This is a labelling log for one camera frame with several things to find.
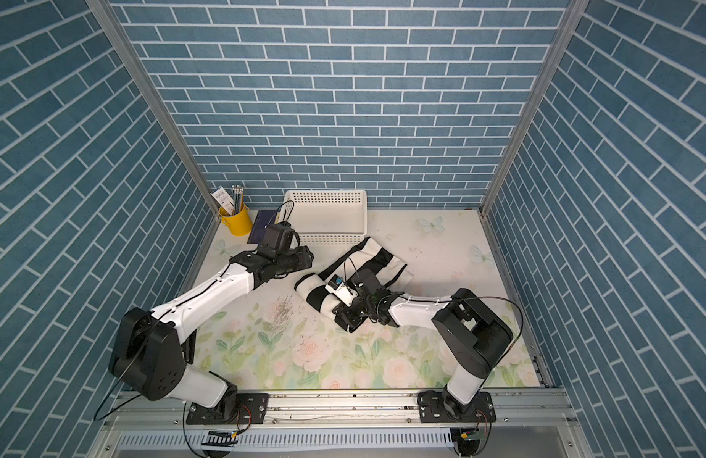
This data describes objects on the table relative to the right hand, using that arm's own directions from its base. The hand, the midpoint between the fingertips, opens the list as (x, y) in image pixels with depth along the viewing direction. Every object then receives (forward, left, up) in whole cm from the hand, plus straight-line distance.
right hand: (337, 309), depth 88 cm
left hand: (+11, +8, +11) cm, 18 cm away
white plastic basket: (+45, +12, -7) cm, 47 cm away
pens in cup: (+36, +42, +12) cm, 57 cm away
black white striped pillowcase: (+17, -16, -2) cm, 23 cm away
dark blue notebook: (+39, +38, -3) cm, 54 cm away
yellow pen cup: (+31, +43, +2) cm, 53 cm away
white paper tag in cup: (+35, +47, +11) cm, 59 cm away
